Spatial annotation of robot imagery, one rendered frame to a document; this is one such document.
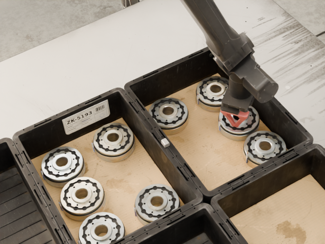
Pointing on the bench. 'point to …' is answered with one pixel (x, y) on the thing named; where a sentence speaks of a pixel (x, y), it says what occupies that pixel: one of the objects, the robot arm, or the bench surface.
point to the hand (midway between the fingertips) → (239, 114)
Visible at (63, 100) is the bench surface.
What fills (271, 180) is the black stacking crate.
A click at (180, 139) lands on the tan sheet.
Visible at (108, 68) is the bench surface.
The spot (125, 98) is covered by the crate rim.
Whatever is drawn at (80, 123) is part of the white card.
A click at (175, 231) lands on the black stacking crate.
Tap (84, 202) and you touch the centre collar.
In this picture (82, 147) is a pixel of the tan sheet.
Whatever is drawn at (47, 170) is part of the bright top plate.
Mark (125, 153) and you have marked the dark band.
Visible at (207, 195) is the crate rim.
